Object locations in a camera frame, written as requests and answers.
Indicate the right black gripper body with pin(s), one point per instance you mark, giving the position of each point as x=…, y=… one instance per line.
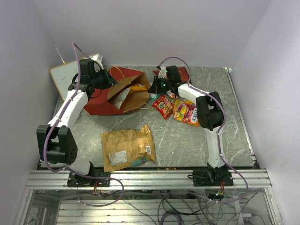
x=161, y=85

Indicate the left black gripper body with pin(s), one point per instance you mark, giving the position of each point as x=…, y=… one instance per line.
x=101, y=79

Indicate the large orange cracker bag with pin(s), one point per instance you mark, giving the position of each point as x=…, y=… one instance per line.
x=124, y=97

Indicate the red brown paper bag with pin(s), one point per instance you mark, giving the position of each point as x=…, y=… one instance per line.
x=101, y=102

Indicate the teal white snack packet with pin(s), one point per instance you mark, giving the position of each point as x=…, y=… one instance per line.
x=154, y=96

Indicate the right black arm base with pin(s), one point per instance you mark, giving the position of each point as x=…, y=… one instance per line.
x=209, y=176

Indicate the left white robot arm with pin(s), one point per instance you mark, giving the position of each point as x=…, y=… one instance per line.
x=57, y=146

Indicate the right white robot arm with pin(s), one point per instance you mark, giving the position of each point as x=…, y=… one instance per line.
x=210, y=111

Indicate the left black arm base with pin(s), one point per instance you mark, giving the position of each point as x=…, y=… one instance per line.
x=100, y=178

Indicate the red Doritos chip bag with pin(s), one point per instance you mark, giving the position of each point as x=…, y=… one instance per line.
x=182, y=71

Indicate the Fox's candy bag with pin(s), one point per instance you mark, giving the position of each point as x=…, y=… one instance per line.
x=186, y=112

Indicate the large gold brown snack bag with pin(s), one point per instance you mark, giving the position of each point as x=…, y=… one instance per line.
x=126, y=148

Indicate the orange snack packet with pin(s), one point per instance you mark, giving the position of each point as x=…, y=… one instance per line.
x=170, y=94

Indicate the red cookie snack packet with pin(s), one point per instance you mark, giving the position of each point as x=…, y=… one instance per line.
x=164, y=106

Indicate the yellow framed whiteboard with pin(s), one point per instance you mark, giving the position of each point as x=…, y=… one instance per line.
x=62, y=76

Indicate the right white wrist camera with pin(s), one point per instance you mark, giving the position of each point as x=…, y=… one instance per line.
x=162, y=72

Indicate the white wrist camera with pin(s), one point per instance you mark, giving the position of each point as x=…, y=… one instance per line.
x=162, y=72
x=98, y=59

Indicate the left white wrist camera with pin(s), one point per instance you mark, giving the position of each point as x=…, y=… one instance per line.
x=98, y=59

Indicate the aluminium frame rail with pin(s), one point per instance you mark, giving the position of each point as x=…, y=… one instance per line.
x=140, y=180

